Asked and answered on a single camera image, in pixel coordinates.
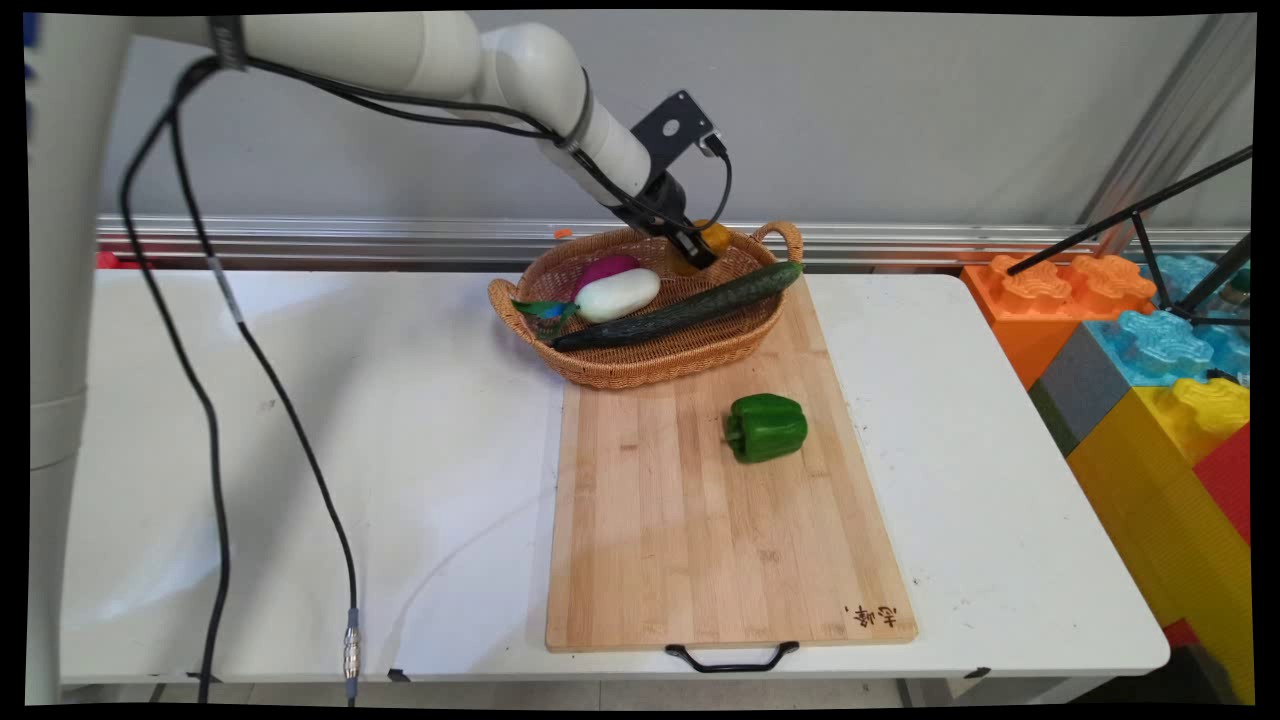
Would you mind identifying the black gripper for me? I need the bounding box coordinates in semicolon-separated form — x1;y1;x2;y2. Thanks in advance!
612;172;720;272

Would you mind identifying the brown potato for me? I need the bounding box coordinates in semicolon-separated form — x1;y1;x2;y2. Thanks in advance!
668;219;733;277

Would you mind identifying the long dark green cucumber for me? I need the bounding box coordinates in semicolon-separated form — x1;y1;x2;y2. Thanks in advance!
551;261;804;352

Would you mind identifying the white radish with green leaves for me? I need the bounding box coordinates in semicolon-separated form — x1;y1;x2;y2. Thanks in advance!
511;268;662;338

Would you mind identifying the pink purple vegetable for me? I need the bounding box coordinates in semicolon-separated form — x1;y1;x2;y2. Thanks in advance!
578;254;642;293

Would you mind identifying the woven wicker basket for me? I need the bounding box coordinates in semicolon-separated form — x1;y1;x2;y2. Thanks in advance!
488;220;804;390

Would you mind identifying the green bell pepper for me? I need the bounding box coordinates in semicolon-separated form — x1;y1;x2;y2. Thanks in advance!
724;393;809;464

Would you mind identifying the wooden cutting board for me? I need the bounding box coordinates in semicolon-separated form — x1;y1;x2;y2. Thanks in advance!
545;280;919;653

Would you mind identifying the orange big toy block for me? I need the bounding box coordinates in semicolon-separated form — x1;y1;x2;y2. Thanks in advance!
962;255;1159;391

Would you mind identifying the grey big toy block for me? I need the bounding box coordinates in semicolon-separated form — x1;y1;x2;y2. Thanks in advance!
1030;325;1131;459

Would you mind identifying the black tripod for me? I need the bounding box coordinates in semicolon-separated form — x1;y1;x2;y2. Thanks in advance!
1005;148;1253;331

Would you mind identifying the blue big toy block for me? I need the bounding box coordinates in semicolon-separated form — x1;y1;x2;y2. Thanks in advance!
1085;255;1253;389

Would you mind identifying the yellow big toy block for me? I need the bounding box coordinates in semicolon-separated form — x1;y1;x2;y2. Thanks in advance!
1066;378;1256;706

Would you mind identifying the red big toy block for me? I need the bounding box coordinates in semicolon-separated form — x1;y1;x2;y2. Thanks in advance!
1192;425;1253;546

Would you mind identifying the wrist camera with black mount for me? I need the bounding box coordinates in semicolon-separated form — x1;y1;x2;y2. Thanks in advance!
630;90;726;163

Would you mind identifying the aluminium rail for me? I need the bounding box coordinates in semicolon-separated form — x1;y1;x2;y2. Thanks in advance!
97;213;1251;273

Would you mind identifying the black cable with metal connector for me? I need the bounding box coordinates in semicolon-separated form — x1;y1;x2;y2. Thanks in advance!
165;60;362;706

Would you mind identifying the thick black cable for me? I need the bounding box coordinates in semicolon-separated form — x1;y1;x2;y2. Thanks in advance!
119;58;233;704

